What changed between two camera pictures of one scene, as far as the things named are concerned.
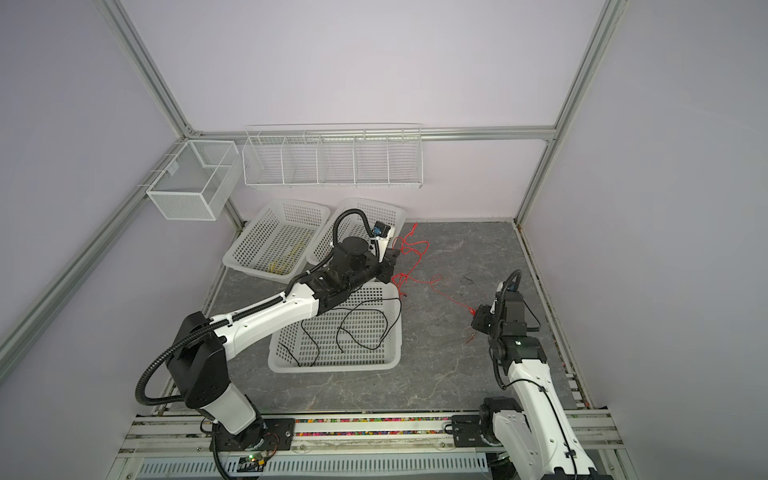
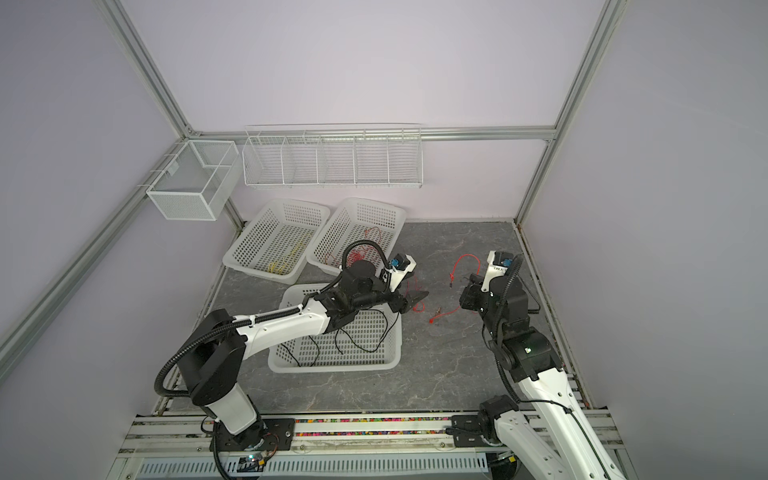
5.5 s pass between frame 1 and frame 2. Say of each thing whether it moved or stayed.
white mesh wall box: stayed
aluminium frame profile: stayed
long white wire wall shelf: stayed
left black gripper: moved
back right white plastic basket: stayed
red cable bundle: moved
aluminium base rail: stayed
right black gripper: moved
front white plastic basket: stayed
